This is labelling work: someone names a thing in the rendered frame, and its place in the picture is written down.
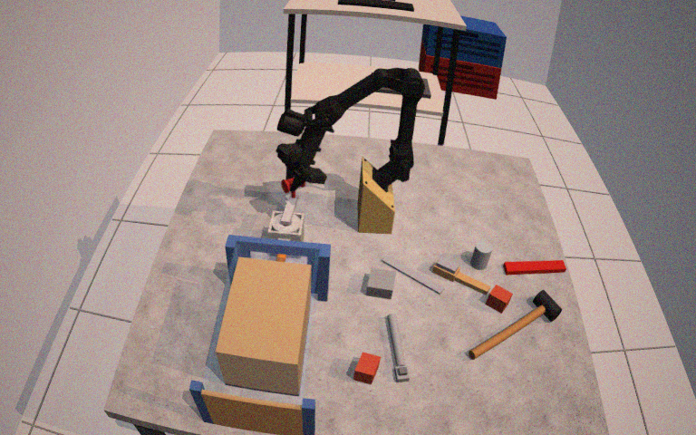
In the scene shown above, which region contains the black-headed mallet with wooden handle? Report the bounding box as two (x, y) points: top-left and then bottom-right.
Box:
(469, 290), (562, 360)

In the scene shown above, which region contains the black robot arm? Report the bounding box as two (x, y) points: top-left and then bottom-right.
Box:
(277, 68), (425, 192)

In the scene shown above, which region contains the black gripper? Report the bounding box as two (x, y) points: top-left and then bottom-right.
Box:
(285, 138), (327, 191)

